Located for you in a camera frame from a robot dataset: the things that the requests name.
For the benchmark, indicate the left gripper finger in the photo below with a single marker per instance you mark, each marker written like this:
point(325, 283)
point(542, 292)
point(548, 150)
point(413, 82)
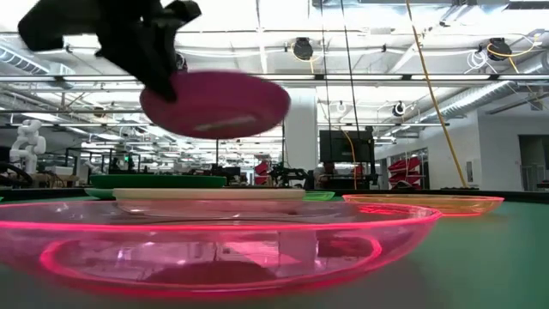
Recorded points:
point(165, 51)
point(128, 51)

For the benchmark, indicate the opaque pink plastic plate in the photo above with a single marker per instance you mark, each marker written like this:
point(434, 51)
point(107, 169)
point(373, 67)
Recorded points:
point(223, 107)

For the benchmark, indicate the large dark green plate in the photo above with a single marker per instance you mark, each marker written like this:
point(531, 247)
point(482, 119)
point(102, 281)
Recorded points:
point(158, 181)

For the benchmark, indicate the cream plastic plate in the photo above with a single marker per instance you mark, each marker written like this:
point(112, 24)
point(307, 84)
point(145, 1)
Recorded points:
point(210, 194)

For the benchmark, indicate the clear pink plastic plate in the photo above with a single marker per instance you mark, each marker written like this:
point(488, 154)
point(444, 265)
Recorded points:
point(214, 257)

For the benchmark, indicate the clear green plastic plate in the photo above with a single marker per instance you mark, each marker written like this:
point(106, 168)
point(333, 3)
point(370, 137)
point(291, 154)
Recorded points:
point(319, 196)

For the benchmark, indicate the brown-stick clear dish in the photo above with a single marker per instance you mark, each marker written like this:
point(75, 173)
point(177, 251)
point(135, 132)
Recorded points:
point(429, 205)

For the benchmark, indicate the black background robot arm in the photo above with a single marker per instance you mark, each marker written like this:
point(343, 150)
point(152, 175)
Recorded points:
point(285, 173)

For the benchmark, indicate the red bin stack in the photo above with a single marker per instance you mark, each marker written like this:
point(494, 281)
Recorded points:
point(261, 168)

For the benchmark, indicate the white robot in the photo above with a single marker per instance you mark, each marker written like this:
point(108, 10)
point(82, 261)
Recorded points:
point(28, 146)

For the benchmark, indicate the black monitor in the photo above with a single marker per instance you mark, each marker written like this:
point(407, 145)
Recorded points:
point(339, 146)

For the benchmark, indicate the red bin rack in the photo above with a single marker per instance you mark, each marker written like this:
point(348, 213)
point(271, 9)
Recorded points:
point(405, 165)

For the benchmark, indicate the green table mat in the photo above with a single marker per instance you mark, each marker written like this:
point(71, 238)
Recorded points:
point(493, 257)

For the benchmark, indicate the silver ventilation duct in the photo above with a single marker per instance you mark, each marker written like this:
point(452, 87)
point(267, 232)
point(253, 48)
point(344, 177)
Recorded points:
point(493, 92)
point(25, 60)

